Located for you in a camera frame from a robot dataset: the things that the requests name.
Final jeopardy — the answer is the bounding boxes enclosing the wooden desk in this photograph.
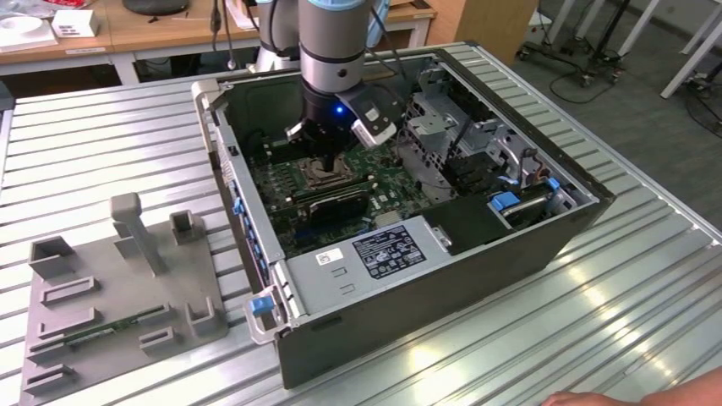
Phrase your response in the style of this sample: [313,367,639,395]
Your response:
[0,0,439,64]

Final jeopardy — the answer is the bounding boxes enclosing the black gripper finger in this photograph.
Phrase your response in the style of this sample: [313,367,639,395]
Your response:
[318,141,341,173]
[282,122,324,158]

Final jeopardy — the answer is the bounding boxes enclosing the white table leg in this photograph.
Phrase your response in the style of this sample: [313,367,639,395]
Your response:
[659,0,722,101]

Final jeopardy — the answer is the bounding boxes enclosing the silver chipset heatsink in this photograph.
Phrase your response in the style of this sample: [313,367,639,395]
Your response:
[369,211,404,228]

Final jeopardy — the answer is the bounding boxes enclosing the black wheeled stand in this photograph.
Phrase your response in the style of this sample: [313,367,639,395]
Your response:
[515,0,632,88]

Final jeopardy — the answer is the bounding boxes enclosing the metal CPU socket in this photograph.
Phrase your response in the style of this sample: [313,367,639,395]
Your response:
[296,151,357,191]

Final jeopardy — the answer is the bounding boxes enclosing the black round object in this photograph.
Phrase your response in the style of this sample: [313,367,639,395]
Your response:
[121,0,190,14]

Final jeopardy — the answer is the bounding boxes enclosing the blue disk carrier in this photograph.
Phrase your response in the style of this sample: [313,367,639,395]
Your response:
[485,192,552,232]

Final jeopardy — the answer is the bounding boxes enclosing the grey metal drive cage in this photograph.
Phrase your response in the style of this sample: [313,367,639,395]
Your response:
[393,58,508,204]

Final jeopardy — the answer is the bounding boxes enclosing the wooden cabinet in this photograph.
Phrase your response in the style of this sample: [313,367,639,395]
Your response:
[453,0,536,67]

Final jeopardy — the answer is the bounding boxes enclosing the black graphics card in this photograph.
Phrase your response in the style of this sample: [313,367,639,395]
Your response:
[293,185,372,230]

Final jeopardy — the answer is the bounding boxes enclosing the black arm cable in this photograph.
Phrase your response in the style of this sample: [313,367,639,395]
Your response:
[209,0,238,69]

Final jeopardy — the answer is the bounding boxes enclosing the white foam tray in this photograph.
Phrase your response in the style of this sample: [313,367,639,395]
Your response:
[0,14,57,54]

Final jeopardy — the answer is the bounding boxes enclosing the green motherboard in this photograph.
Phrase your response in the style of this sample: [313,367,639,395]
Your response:
[241,126,435,255]

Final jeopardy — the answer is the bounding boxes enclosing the grey parts rack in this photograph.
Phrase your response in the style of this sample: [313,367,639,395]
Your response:
[18,192,232,403]

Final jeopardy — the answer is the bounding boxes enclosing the white table frame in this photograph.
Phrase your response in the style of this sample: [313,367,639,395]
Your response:
[528,0,660,58]

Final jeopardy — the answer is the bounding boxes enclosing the black PC case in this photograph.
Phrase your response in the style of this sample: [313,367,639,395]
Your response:
[189,40,616,391]

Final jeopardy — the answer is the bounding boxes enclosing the silver CPU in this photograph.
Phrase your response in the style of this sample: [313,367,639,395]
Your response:
[308,156,346,181]

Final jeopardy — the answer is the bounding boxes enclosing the grey power supply unit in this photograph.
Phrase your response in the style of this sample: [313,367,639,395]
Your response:
[280,215,456,318]

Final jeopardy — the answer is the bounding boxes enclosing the white cardboard box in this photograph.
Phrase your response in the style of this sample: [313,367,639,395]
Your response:
[49,8,100,39]

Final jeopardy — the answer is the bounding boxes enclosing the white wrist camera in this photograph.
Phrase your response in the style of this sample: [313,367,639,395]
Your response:
[348,105,397,150]

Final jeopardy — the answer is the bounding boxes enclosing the green RAM stick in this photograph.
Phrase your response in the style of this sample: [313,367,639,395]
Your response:
[30,306,170,352]

